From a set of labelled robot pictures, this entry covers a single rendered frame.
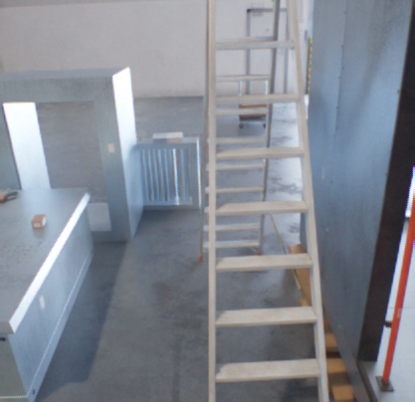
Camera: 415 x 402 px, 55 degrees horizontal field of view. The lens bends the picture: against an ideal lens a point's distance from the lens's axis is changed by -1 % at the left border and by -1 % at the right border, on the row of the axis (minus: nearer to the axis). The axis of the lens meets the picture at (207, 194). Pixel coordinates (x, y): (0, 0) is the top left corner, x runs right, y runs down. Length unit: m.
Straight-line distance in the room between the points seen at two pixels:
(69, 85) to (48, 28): 8.42
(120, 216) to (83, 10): 8.42
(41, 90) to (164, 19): 7.81
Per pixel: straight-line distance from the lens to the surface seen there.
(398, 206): 1.87
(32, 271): 2.65
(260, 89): 11.42
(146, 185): 4.65
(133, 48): 11.47
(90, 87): 3.64
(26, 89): 3.84
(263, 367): 1.88
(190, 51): 11.28
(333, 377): 2.53
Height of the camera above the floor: 2.00
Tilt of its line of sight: 24 degrees down
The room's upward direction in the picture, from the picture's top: 2 degrees counter-clockwise
